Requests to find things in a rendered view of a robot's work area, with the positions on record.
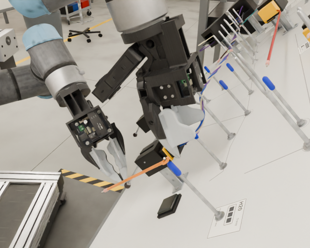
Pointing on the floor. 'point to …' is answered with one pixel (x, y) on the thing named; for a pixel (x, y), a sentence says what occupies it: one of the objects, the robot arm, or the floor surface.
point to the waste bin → (54, 17)
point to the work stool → (82, 24)
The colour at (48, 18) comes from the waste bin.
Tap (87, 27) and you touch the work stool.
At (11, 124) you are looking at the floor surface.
